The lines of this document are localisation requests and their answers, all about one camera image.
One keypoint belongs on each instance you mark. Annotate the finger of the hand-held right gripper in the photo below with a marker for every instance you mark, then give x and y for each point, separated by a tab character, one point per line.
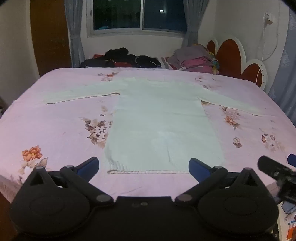
291	160
269	166

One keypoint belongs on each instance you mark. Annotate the colourful printed package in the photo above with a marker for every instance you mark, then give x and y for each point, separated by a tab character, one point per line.
291	228

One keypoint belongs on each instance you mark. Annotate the window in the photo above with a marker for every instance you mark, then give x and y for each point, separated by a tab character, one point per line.
138	14

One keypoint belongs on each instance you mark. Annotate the blue patterned curtain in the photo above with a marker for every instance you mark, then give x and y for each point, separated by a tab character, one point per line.
285	76

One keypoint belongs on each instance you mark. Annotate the pink floral bed sheet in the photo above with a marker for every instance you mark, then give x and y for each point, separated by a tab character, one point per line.
57	120

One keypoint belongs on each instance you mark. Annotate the white long-sleeve shirt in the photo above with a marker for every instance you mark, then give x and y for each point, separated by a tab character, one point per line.
161	115

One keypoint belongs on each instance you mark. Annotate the red and white headboard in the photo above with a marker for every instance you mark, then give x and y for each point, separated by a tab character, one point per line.
230	54

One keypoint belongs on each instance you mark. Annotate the stack of folded clothes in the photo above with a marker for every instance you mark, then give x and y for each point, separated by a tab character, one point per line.
194	59

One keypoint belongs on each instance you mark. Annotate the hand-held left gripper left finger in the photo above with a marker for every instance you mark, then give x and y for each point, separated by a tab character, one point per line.
89	165

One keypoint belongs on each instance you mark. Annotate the brown wooden door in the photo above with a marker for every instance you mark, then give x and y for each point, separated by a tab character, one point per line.
49	34

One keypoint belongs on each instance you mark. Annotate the white wall socket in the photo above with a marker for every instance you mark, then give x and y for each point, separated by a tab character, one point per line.
268	18

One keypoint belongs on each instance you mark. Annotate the grey curtain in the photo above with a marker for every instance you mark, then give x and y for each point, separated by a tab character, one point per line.
75	34
193	20

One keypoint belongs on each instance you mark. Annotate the pile of dark clothes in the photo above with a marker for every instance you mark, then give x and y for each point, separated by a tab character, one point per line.
124	58

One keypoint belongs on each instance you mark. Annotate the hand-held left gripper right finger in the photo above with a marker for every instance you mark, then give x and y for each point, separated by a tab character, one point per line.
196	168

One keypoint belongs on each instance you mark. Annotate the striped pillow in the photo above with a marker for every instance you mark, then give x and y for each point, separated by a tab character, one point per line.
165	63

